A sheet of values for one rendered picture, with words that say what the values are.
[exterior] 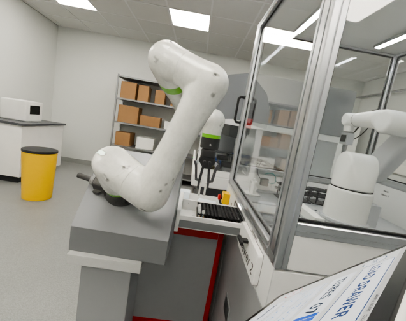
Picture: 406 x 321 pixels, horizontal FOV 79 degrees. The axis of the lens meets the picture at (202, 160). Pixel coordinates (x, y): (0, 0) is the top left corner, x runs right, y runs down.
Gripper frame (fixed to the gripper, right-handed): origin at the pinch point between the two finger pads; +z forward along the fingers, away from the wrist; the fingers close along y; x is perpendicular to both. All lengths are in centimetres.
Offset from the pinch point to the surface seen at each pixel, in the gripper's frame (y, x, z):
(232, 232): -16.1, 13.5, 14.9
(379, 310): -9, 103, -18
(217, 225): -8.5, 13.5, 12.9
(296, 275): -27, 56, 7
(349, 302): -11, 97, -15
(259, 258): -19, 47, 8
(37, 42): 319, -368, -133
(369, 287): -14, 96, -16
